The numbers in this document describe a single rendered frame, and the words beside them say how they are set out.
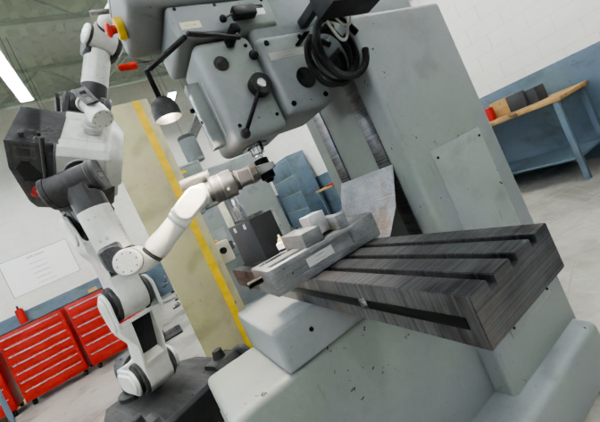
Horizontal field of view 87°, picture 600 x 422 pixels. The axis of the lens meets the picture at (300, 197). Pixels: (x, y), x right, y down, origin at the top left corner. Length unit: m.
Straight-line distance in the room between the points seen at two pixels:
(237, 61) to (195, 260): 1.92
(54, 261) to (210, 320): 7.71
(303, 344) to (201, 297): 1.89
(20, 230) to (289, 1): 9.63
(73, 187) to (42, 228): 9.17
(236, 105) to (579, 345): 1.45
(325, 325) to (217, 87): 0.73
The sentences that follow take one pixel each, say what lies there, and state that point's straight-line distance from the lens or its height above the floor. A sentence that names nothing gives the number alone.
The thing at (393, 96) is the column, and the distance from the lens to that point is 1.13.
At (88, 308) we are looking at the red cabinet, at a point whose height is 0.83.
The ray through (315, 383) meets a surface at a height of 0.65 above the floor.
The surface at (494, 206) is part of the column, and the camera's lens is 1.36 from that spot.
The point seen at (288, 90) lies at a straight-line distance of 1.05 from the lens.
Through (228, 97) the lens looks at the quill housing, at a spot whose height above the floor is 1.45.
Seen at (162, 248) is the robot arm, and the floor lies 1.13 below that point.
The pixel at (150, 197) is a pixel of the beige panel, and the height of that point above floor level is 1.54.
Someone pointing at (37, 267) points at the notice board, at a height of 2.04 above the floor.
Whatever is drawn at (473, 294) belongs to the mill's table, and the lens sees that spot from 0.49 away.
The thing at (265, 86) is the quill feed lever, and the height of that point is 1.44.
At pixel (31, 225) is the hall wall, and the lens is 10.31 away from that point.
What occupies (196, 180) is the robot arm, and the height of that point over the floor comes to 1.28.
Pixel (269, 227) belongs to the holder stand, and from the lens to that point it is 1.38.
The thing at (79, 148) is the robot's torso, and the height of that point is 1.52.
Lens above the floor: 1.12
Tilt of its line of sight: 2 degrees down
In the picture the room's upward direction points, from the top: 25 degrees counter-clockwise
